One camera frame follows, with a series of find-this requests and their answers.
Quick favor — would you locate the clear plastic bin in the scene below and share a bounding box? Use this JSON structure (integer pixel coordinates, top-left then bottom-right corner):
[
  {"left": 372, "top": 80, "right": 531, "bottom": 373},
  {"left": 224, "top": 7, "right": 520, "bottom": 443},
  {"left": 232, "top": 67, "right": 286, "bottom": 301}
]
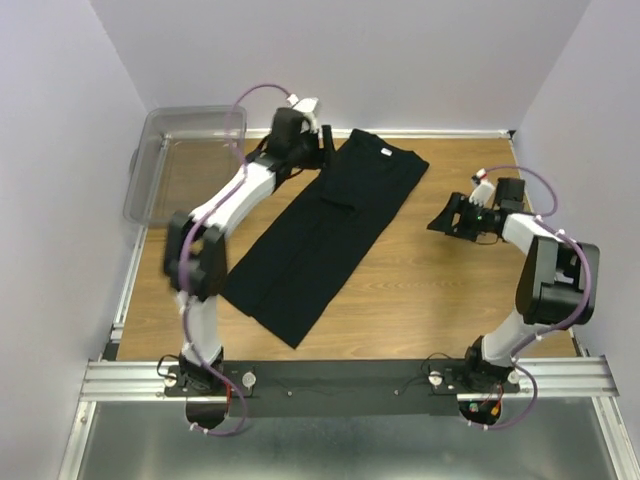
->
[{"left": 123, "top": 105, "right": 246, "bottom": 228}]

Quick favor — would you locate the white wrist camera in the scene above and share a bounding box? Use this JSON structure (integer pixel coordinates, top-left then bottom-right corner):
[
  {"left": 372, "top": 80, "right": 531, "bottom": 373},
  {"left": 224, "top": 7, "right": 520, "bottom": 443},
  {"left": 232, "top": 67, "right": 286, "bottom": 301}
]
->
[
  {"left": 468, "top": 169, "right": 495, "bottom": 207},
  {"left": 287, "top": 94, "right": 320, "bottom": 133}
]

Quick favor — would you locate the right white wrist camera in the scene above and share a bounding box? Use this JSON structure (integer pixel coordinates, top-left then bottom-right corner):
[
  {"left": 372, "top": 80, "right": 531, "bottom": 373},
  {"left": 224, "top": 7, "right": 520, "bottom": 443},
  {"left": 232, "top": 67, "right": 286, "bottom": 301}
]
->
[{"left": 468, "top": 169, "right": 495, "bottom": 207}]

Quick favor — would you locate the aluminium frame rail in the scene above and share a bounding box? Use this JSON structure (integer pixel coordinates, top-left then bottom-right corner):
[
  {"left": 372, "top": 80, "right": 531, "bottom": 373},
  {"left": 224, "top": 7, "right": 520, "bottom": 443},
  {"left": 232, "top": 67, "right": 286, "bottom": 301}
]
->
[{"left": 80, "top": 357, "right": 619, "bottom": 402}]

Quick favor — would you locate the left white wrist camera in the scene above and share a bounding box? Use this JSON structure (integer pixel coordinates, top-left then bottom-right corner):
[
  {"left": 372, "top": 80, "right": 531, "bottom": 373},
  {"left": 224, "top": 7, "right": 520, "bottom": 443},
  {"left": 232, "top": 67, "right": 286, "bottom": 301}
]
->
[{"left": 287, "top": 94, "right": 320, "bottom": 133}]

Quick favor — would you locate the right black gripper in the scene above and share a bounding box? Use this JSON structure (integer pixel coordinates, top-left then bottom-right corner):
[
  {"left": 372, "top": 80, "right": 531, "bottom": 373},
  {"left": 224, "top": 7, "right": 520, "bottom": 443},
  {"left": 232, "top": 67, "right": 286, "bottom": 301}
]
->
[{"left": 425, "top": 191, "right": 491, "bottom": 242}]

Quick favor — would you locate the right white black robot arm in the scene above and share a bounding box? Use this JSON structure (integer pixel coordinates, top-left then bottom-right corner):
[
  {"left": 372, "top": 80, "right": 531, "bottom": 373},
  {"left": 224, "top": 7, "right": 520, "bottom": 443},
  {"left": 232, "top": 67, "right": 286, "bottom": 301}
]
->
[{"left": 427, "top": 170, "right": 600, "bottom": 392}]

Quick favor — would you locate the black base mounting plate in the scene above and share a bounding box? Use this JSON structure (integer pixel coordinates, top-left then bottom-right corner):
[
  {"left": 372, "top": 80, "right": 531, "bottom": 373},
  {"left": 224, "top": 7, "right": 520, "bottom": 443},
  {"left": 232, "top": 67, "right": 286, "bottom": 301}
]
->
[{"left": 156, "top": 354, "right": 520, "bottom": 421}]

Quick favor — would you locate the black t shirt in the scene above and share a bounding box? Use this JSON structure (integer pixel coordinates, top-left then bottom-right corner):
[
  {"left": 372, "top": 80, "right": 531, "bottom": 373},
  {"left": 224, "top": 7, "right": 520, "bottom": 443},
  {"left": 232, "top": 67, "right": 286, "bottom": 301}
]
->
[{"left": 222, "top": 129, "right": 429, "bottom": 348}]

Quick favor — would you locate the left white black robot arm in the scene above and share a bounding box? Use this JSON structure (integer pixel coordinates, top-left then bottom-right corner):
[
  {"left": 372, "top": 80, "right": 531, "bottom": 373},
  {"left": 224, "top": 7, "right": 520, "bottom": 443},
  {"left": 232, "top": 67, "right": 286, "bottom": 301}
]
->
[{"left": 163, "top": 98, "right": 334, "bottom": 395}]

